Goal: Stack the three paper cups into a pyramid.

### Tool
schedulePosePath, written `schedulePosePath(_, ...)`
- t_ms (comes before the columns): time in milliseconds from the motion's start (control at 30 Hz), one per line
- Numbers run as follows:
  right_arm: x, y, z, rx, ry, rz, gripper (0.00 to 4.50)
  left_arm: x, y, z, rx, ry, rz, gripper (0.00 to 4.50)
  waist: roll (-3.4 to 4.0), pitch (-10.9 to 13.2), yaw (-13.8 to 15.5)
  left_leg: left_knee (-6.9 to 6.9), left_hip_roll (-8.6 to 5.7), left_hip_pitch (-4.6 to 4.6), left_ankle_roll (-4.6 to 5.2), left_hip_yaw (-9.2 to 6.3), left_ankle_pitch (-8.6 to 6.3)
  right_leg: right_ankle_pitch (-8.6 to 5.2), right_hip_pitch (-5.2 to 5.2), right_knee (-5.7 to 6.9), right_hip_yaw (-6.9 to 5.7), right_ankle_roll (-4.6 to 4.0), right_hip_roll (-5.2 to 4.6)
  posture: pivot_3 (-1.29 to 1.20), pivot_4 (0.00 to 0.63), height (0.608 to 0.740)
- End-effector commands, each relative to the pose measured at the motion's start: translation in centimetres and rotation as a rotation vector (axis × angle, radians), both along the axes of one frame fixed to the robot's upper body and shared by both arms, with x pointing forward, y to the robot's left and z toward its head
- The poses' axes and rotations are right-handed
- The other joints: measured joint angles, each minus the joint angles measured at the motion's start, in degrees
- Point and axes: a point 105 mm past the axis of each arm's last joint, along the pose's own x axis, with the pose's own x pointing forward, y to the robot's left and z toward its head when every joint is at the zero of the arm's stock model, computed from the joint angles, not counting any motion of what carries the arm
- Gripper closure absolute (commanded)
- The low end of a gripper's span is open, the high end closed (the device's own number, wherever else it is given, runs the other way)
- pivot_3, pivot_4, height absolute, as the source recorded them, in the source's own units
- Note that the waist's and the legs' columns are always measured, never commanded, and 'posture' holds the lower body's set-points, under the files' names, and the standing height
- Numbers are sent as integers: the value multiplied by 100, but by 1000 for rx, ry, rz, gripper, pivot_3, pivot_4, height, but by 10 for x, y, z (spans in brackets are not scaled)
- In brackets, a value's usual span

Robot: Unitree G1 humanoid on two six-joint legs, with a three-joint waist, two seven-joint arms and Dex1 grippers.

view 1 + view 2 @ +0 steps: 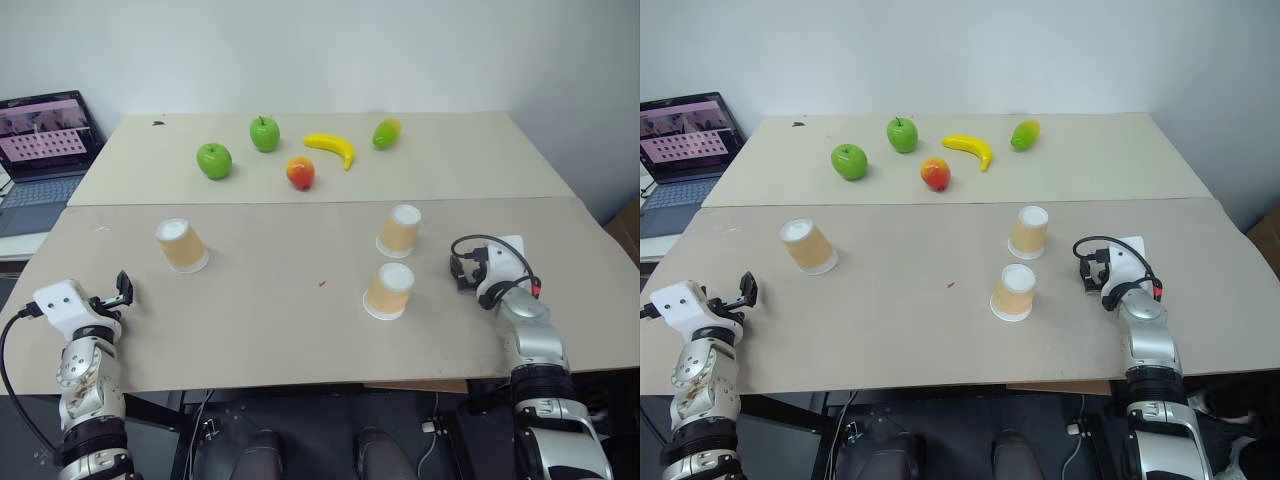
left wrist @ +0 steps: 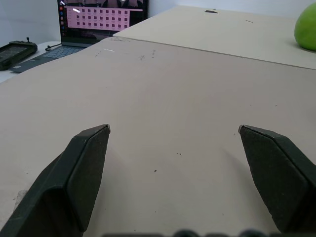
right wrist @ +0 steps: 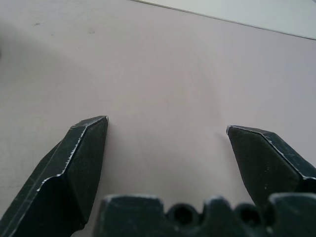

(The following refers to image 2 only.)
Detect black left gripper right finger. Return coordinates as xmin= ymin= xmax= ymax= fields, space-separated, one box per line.
xmin=238 ymin=124 xmax=316 ymax=234

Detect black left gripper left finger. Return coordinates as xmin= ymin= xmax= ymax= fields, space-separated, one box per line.
xmin=0 ymin=124 xmax=111 ymax=237

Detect dark green handheld controller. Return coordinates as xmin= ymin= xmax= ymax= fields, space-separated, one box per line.
xmin=0 ymin=37 xmax=39 ymax=72

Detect open laptop computer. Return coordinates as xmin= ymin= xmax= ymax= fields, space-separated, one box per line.
xmin=9 ymin=0 xmax=150 ymax=74

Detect green round object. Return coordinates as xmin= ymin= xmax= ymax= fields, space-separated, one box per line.
xmin=294 ymin=4 xmax=316 ymax=52

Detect thin black cable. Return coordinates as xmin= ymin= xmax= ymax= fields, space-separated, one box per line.
xmin=45 ymin=42 xmax=62 ymax=52

